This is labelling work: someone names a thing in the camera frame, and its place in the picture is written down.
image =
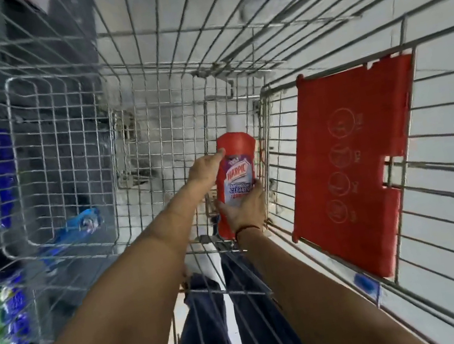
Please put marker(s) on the person's right hand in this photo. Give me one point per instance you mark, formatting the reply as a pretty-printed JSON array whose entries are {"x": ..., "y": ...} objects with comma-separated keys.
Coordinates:
[{"x": 245, "y": 214}]

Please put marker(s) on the person's left fingers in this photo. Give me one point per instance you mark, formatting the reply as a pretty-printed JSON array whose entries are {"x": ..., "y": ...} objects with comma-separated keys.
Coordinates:
[{"x": 218, "y": 156}]

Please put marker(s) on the person's leg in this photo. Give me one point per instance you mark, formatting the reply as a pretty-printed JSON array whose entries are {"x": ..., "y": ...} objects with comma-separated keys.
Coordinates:
[
  {"x": 203, "y": 338},
  {"x": 257, "y": 329}
]

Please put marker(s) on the red plastic cart seat flap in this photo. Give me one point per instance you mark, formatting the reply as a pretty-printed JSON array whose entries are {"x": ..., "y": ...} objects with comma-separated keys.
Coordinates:
[{"x": 352, "y": 166}]

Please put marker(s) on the red cleaner bottle white cap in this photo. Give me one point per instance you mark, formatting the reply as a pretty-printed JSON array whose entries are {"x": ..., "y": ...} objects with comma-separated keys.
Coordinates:
[{"x": 236, "y": 150}]

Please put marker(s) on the person's right leg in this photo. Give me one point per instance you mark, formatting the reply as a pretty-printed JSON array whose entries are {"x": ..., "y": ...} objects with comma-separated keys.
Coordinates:
[{"x": 257, "y": 329}]

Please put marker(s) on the person's right forearm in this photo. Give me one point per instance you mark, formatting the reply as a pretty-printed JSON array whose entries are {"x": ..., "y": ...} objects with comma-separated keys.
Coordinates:
[{"x": 318, "y": 301}]

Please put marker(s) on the person's left leg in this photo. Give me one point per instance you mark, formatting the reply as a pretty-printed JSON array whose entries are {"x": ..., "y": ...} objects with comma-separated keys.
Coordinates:
[{"x": 203, "y": 338}]

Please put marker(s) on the person's right thumb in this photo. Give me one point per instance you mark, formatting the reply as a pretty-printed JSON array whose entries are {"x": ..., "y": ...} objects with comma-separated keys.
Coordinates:
[{"x": 222, "y": 210}]

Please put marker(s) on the person's left forearm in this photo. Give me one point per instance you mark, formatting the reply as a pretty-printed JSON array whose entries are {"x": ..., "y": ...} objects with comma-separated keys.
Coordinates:
[{"x": 121, "y": 291}]

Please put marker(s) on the blue cart tag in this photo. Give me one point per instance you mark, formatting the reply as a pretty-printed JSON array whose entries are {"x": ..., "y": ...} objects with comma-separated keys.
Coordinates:
[{"x": 366, "y": 285}]

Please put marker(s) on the person's left hand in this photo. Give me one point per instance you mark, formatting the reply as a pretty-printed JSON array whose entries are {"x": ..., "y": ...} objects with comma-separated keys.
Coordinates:
[{"x": 203, "y": 171}]

